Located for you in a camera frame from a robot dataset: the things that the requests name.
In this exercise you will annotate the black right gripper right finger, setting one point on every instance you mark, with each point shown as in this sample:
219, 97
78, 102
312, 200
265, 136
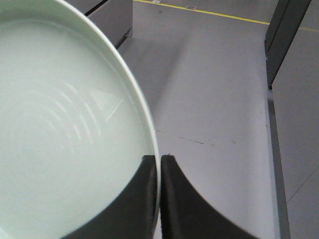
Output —
184, 214

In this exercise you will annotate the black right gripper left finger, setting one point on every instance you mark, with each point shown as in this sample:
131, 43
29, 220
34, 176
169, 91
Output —
133, 214

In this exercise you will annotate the light green round plate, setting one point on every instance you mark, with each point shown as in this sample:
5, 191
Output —
74, 123

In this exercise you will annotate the grey island cabinet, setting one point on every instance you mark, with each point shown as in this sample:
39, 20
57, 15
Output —
296, 98

